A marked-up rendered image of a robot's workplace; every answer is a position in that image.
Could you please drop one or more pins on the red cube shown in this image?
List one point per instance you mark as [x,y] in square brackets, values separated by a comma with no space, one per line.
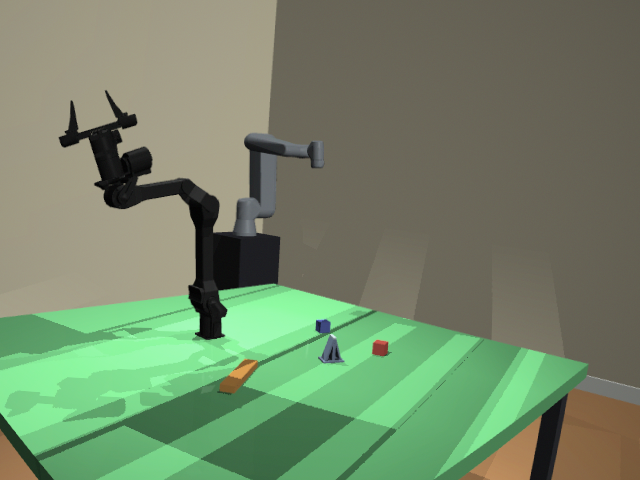
[380,348]

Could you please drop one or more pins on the brown bar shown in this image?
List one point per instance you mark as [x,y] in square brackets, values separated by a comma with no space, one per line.
[238,376]

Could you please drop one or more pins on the small blue cube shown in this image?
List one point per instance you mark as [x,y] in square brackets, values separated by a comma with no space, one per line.
[323,326]

